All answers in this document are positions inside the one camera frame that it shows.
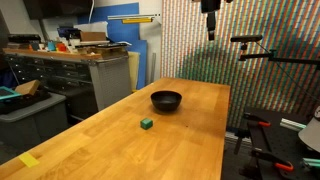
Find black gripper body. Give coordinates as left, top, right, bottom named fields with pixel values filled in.
left=200, top=0, right=222, bottom=14

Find green cube block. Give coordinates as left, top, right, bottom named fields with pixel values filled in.
left=140, top=117, right=154, bottom=131

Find black bowl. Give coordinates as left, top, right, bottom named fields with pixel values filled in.
left=150, top=90, right=183, bottom=113

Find tan wooden block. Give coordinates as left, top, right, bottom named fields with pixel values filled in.
left=14, top=79, right=42, bottom=97

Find grey pole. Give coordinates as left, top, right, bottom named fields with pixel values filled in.
left=149, top=52, right=157, bottom=85

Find yellow spirit level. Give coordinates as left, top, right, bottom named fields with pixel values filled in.
left=121, top=17, right=155, bottom=25

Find multicolour striped backdrop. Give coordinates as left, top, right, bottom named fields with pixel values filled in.
left=160, top=0, right=320, bottom=130

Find blue board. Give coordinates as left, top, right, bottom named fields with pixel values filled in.
left=77, top=2, right=148, bottom=91

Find beige foam board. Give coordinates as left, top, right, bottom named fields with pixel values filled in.
left=128, top=51, right=141, bottom=93

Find grey metal drawer cabinet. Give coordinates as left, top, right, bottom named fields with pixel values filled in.
left=3, top=48, right=133, bottom=123

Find brown cardboard box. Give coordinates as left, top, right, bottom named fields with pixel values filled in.
left=79, top=31, right=108, bottom=43

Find aluminium extrusion bar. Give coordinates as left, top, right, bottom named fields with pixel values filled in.
left=279, top=117, right=307, bottom=132

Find black perforated side table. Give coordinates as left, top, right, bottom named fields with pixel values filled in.
left=233, top=106, right=320, bottom=180

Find white cone shade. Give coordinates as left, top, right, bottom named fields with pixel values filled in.
left=297, top=106, right=320, bottom=153

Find orange small container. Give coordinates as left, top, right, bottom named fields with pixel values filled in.
left=55, top=42, right=68, bottom=53

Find teal small cup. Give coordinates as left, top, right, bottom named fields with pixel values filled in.
left=46, top=40, right=57, bottom=52

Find teal bar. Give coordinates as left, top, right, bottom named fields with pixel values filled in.
left=302, top=157, right=320, bottom=170

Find black sensor bar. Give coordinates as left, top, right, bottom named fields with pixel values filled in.
left=7, top=33, right=42, bottom=44

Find black case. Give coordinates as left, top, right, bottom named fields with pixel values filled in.
left=0, top=87, right=52, bottom=115

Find grey storage bin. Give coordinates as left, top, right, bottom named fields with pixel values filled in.
left=0, top=92, right=70, bottom=152

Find teal tray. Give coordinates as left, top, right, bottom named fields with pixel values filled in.
left=0, top=86, right=22, bottom=102

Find black bar camera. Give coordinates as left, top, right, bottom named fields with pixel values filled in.
left=230, top=34, right=264, bottom=44

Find white rail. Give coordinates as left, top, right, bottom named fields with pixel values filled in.
left=106, top=13, right=162, bottom=21

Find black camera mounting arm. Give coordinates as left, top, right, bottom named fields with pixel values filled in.
left=237, top=41, right=320, bottom=71

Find black clamp orange handle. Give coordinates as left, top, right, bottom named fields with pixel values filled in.
left=250, top=147, right=295, bottom=173
left=242, top=112, right=272, bottom=129

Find dark wall monitor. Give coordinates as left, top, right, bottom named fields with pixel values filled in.
left=22, top=0, right=95, bottom=21

